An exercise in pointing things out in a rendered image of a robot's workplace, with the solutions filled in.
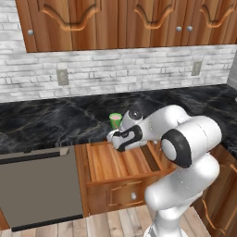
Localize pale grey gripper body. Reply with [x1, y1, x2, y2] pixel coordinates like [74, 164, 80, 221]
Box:
[106, 129, 125, 148]

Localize green smoothie cup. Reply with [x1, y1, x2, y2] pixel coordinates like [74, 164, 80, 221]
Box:
[108, 112, 123, 131]

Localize open wooden drawer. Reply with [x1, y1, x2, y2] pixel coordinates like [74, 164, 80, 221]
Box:
[85, 139, 179, 217]

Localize grey dishwasher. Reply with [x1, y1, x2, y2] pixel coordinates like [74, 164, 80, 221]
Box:
[0, 145, 84, 232]

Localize wooden base cupboard door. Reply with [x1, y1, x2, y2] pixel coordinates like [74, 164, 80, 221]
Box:
[193, 143, 237, 237]

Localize grey wall socket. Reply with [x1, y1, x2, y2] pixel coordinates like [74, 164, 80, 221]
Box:
[56, 69, 69, 87]
[191, 60, 203, 77]

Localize wooden wall cupboard door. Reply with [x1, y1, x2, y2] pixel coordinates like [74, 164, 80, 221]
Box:
[15, 0, 120, 54]
[184, 0, 237, 46]
[125, 0, 185, 49]

